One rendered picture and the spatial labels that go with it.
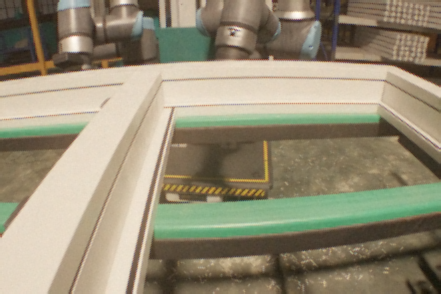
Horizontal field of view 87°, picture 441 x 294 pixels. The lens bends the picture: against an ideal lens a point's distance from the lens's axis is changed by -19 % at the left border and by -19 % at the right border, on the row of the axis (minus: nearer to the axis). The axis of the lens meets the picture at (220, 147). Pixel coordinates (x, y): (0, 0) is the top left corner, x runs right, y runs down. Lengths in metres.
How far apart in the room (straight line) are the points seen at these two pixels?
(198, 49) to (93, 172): 1.10
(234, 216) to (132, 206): 0.09
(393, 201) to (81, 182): 0.27
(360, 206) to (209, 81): 0.28
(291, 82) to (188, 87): 0.16
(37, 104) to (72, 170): 0.34
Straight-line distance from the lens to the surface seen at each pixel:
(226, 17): 0.64
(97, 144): 0.23
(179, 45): 1.28
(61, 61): 0.71
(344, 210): 0.27
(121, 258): 0.21
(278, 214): 0.25
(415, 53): 4.61
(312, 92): 0.47
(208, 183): 1.20
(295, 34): 1.00
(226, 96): 0.44
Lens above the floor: 1.03
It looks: 29 degrees down
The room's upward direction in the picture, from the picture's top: 1 degrees counter-clockwise
